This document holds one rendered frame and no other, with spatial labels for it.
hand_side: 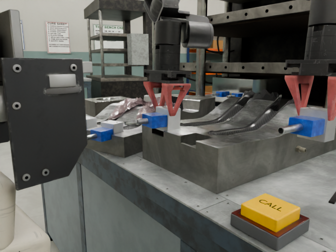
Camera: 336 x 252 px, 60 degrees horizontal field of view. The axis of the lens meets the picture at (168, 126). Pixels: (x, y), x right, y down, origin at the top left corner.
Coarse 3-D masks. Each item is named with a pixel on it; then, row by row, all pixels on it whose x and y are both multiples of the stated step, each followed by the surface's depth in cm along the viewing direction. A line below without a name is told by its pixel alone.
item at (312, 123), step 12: (300, 108) 52; (312, 108) 51; (324, 108) 52; (300, 120) 48; (312, 120) 47; (324, 120) 49; (288, 132) 46; (300, 132) 49; (312, 132) 47; (324, 132) 49
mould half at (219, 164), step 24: (192, 120) 79; (240, 120) 76; (288, 120) 68; (144, 144) 73; (168, 144) 64; (216, 144) 54; (240, 144) 56; (264, 144) 61; (288, 144) 66; (312, 144) 73; (168, 168) 66; (192, 168) 59; (216, 168) 53; (240, 168) 57; (264, 168) 62; (216, 192) 54
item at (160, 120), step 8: (152, 112) 67; (160, 112) 67; (168, 112) 65; (176, 112) 66; (128, 120) 62; (136, 120) 63; (144, 120) 64; (152, 120) 63; (160, 120) 64; (168, 120) 65; (176, 120) 67; (160, 128) 68; (168, 128) 66; (176, 128) 67
